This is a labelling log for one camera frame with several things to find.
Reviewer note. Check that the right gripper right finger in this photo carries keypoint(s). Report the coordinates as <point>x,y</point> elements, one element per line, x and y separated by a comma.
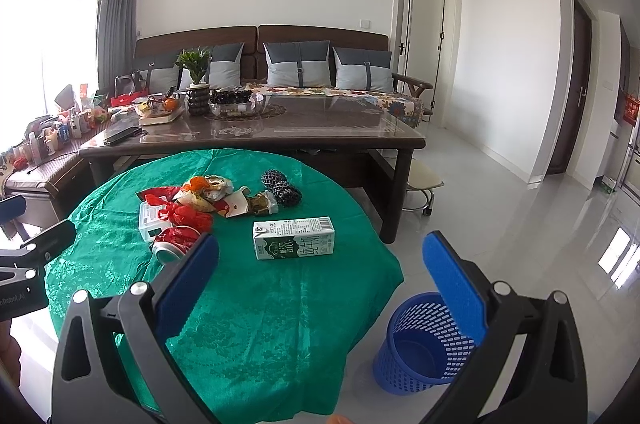
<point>527,365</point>

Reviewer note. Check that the blue mesh trash basket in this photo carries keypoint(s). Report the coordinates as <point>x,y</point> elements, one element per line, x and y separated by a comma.
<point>423,347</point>

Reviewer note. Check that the black foam fruit net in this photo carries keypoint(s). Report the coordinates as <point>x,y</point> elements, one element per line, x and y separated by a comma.
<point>282,190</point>

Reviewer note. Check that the gold black foil wrapper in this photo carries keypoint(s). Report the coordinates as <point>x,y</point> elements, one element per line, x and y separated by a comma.
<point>262,204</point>

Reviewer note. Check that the low side cabinet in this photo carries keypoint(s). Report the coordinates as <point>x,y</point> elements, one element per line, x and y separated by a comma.
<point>54,188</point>

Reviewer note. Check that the orange white plastic bag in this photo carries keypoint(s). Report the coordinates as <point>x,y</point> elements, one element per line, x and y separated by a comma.
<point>196,185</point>

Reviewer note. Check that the red snack wrapper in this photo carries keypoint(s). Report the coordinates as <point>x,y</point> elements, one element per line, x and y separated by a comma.
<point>159,195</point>

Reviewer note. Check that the green white milk carton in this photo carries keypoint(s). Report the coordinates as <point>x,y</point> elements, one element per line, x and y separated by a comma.
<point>293,238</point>

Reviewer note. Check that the red handbag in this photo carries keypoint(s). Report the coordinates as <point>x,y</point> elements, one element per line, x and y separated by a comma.
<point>127,88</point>

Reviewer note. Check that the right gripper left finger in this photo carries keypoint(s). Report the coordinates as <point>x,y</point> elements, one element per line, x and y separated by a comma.
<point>90,382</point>

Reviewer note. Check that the grey white pillow middle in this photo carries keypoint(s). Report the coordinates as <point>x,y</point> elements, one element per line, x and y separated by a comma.
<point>298,64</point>

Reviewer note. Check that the brown sofa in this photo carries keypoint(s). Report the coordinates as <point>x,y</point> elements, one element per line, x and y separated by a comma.
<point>161,52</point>

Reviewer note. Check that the crushed white red paper cup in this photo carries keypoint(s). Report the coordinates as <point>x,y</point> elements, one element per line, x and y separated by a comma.
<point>234,205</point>

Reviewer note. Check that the burger paper wrapper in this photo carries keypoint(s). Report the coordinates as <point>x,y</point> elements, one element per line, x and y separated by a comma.
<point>216,188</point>

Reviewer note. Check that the red plastic bag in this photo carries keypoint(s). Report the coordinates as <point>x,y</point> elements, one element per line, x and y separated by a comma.
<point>180,215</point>

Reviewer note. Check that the glass fruit bowl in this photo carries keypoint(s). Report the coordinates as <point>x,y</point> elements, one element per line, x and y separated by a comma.
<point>235,103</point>

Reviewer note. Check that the grey curtain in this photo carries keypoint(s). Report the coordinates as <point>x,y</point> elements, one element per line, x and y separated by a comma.
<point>116,37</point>

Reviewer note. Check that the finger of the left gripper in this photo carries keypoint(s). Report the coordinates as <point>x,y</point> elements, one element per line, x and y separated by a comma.
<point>48,245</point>
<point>11,209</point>

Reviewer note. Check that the cream snack bar wrapper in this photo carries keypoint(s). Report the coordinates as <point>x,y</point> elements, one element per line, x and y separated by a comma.
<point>193,200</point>

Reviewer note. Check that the potted green plant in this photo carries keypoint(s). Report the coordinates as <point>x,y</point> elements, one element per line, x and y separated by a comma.
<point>196,63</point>

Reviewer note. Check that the grey white pillow left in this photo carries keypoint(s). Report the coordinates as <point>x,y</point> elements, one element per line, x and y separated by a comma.
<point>224,67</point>

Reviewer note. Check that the fruit tray with orange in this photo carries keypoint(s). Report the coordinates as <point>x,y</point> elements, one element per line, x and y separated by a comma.
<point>158,109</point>

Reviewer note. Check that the dark wooden coffee table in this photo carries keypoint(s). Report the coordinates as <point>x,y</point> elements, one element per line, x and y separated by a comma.
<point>350,140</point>

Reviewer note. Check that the green tablecloth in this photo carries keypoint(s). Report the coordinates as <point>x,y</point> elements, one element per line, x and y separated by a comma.
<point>268,338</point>

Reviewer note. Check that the dark wooden door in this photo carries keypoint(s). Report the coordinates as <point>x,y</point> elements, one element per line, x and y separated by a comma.
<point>577,92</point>

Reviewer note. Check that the black remote control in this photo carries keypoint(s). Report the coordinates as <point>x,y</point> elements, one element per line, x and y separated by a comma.
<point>121,135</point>

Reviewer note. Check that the grey white pillow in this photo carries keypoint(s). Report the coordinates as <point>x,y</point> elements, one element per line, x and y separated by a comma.
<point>298,64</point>
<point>224,67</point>
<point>363,69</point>

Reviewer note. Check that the grey white pillow far right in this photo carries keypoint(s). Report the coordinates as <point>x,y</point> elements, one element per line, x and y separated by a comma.
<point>363,69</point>

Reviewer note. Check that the rolling stool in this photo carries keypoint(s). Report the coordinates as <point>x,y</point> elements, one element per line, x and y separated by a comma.
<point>422,179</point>

